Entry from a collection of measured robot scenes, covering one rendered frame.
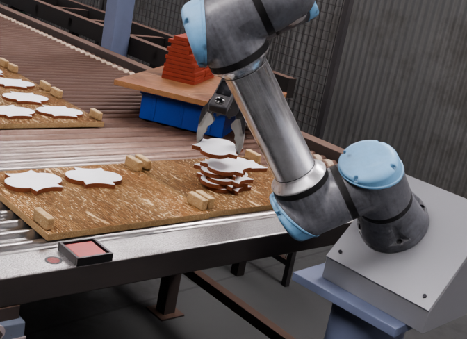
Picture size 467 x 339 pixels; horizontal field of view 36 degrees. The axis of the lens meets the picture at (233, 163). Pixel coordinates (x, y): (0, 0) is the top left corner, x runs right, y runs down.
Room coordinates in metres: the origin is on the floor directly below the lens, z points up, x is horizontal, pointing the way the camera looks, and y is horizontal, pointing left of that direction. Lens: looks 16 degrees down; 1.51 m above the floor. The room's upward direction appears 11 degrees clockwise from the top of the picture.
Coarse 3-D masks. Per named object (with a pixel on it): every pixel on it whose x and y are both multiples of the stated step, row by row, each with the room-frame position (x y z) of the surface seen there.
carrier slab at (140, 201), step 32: (0, 192) 1.42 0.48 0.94; (64, 192) 1.49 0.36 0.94; (96, 192) 1.53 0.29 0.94; (128, 192) 1.57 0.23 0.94; (160, 192) 1.62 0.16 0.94; (32, 224) 1.31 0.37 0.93; (64, 224) 1.32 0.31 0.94; (96, 224) 1.35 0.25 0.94; (128, 224) 1.39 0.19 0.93; (160, 224) 1.45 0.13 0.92
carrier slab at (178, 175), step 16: (160, 160) 1.87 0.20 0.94; (176, 160) 1.90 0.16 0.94; (192, 160) 1.93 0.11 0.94; (160, 176) 1.73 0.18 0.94; (176, 176) 1.76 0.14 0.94; (192, 176) 1.79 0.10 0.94; (256, 176) 1.90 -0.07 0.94; (272, 176) 1.93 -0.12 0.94; (208, 192) 1.68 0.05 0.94; (240, 192) 1.73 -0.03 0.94; (256, 192) 1.76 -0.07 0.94; (224, 208) 1.59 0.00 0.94; (240, 208) 1.62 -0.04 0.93; (256, 208) 1.65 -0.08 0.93; (272, 208) 1.69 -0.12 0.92
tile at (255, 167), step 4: (240, 160) 1.99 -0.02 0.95; (244, 160) 1.99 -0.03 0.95; (248, 160) 2.00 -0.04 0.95; (252, 160) 2.01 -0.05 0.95; (244, 164) 1.96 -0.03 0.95; (248, 164) 1.96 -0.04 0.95; (252, 164) 1.97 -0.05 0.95; (256, 164) 1.98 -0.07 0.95; (252, 168) 1.93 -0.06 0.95; (256, 168) 1.94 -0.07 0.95; (260, 168) 1.95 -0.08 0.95; (264, 168) 1.96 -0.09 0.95
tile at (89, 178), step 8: (80, 168) 1.65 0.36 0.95; (72, 176) 1.58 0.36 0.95; (80, 176) 1.59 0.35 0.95; (88, 176) 1.60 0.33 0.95; (96, 176) 1.61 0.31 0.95; (104, 176) 1.62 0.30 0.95; (112, 176) 1.63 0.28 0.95; (120, 176) 1.64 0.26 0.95; (80, 184) 1.56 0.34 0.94; (88, 184) 1.55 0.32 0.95; (96, 184) 1.57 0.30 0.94; (104, 184) 1.58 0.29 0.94; (112, 184) 1.58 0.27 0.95
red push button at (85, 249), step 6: (72, 246) 1.24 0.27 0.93; (78, 246) 1.25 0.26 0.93; (84, 246) 1.25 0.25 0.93; (90, 246) 1.26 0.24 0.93; (96, 246) 1.26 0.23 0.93; (78, 252) 1.22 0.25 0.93; (84, 252) 1.23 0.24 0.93; (90, 252) 1.23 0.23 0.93; (96, 252) 1.24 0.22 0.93; (102, 252) 1.24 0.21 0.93
